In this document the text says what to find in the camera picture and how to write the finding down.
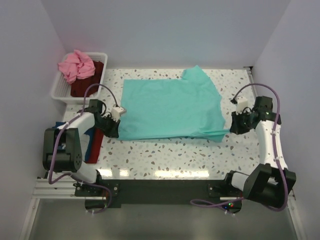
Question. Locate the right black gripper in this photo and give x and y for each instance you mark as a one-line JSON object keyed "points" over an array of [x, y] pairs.
{"points": [[235, 128]]}

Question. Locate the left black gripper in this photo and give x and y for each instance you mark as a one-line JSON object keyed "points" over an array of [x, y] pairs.
{"points": [[113, 132]]}

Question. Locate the teal t shirt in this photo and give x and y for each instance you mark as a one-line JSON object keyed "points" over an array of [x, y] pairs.
{"points": [[171, 108]]}

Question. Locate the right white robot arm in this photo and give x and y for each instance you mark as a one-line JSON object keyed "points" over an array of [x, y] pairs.
{"points": [[271, 181]]}

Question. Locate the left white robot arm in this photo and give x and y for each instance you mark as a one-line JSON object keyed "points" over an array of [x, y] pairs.
{"points": [[62, 150]]}

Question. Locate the folded red t shirt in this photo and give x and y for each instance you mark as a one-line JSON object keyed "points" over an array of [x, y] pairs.
{"points": [[94, 145]]}

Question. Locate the dark red t shirt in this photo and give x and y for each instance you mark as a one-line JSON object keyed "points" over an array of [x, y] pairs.
{"points": [[79, 87]]}

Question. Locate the folded blue printed t shirt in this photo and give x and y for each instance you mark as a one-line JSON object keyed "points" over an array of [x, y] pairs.
{"points": [[86, 142]]}

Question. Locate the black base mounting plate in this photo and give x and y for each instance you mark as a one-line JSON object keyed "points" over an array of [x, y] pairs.
{"points": [[113, 193]]}

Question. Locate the pink t shirt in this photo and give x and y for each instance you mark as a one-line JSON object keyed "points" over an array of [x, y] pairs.
{"points": [[77, 66]]}

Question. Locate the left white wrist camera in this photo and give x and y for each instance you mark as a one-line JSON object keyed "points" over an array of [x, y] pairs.
{"points": [[117, 112]]}

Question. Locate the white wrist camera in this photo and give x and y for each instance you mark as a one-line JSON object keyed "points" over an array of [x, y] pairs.
{"points": [[241, 103], [117, 112]]}

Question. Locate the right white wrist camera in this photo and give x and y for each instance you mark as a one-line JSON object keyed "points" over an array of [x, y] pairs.
{"points": [[241, 103]]}

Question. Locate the aluminium frame rail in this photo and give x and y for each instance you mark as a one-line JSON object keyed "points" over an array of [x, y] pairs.
{"points": [[55, 213]]}

